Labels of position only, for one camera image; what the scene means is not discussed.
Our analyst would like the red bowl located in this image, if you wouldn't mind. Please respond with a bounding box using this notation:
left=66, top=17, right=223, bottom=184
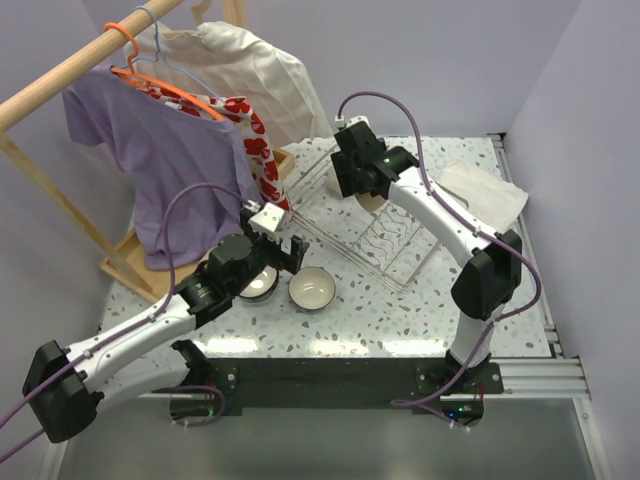
left=239, top=267, right=279, bottom=303

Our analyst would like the teal white dotted bowl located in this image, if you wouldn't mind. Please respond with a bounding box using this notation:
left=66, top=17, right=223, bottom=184
left=288, top=266, right=336, bottom=312

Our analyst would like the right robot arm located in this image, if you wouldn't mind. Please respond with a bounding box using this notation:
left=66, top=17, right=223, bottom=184
left=331, top=117, right=522, bottom=393

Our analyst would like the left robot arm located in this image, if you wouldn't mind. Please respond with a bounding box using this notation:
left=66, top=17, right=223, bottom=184
left=22, top=204, right=309, bottom=443

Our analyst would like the wooden clothes rack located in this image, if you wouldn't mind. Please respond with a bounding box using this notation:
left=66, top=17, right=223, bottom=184
left=0, top=0, right=296, bottom=299

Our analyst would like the small white bowl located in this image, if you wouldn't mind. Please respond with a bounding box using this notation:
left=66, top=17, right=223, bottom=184
left=326, top=178, right=342, bottom=196

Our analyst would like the cream floral bowl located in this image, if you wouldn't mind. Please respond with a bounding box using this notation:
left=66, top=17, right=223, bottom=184
left=355, top=193, right=387, bottom=213

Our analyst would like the purple t-shirt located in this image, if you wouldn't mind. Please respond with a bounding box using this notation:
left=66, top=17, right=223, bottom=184
left=62, top=66, right=262, bottom=270

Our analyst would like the red floral cloth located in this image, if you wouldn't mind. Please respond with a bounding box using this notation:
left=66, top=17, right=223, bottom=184
left=141, top=85, right=290, bottom=212

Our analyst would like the white folded cloth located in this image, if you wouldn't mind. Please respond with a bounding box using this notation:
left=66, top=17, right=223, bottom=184
left=437, top=159, right=529, bottom=232

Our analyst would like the white shirt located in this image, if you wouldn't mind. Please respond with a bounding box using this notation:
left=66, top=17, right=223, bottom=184
left=135, top=21, right=332, bottom=147

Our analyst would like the orange hanger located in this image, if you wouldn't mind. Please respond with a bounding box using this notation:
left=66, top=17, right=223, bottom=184
left=104, top=22, right=225, bottom=121

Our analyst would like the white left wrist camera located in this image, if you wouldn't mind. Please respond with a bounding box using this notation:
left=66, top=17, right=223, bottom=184
left=243, top=201, right=287, bottom=236

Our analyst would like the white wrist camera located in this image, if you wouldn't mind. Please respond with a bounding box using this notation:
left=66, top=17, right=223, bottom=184
left=243, top=201, right=287, bottom=236
left=334, top=115, right=371, bottom=133

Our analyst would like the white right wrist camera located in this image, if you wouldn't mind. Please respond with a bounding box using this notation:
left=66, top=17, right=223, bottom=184
left=334, top=115, right=371, bottom=133

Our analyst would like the wire dish rack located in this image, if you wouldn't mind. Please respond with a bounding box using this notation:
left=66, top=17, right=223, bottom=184
left=284, top=138, right=459, bottom=292

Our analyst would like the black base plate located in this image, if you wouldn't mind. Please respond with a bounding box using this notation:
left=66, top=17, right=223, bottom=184
left=149, top=357, right=503, bottom=421

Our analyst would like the blue wire hanger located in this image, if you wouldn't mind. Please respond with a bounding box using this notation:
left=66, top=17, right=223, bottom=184
left=133, top=5, right=222, bottom=100

